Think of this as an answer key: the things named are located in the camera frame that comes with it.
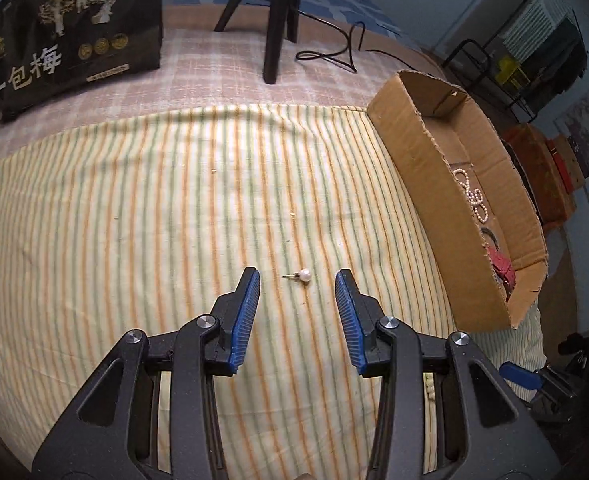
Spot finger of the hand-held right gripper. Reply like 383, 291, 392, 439
499, 362, 545, 391

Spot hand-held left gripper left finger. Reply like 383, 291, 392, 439
32, 266, 262, 480

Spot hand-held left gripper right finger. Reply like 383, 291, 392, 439
335, 268, 563, 480

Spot red strap wristwatch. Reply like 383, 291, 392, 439
489, 247, 519, 303

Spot long pearl necklace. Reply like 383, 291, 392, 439
452, 167, 491, 226

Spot cardboard box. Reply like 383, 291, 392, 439
366, 71, 548, 330

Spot yellow striped cloth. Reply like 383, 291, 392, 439
0, 105, 545, 480

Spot orange cloth covered box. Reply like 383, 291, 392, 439
502, 125, 588, 221

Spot beige checkered blanket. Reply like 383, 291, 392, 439
0, 2, 455, 171

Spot black tripod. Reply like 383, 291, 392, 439
214, 0, 305, 85

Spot black clothes rack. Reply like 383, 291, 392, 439
442, 0, 588, 121

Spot black hanging garment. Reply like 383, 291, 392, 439
525, 35, 588, 117

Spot yellow box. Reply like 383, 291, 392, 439
495, 55, 531, 86

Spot grey hanging garment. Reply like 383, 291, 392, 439
535, 17, 578, 78

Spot striped white towel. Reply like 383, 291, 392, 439
499, 0, 570, 63

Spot black snack bag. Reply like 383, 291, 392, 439
0, 0, 164, 125

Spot black power cable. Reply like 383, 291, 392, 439
295, 22, 425, 73

